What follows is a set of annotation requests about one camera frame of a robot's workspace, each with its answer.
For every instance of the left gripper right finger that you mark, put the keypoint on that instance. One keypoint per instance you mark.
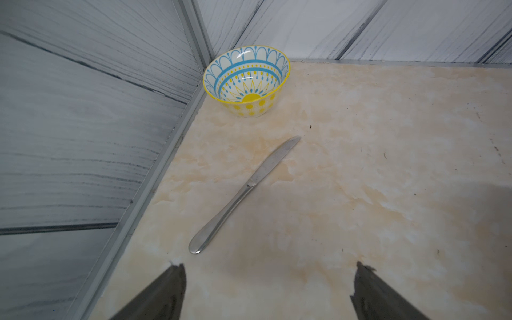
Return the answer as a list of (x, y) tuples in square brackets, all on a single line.
[(373, 298)]

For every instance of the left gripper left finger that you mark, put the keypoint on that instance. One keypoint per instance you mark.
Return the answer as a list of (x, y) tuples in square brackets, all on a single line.
[(162, 299)]

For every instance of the metal knife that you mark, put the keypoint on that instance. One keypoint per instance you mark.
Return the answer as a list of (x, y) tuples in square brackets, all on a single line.
[(205, 235)]

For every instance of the small patterned bowl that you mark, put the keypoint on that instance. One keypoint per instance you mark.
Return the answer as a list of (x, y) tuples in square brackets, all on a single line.
[(247, 80)]

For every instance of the left aluminium frame post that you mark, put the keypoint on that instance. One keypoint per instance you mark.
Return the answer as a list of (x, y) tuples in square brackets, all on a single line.
[(195, 31)]

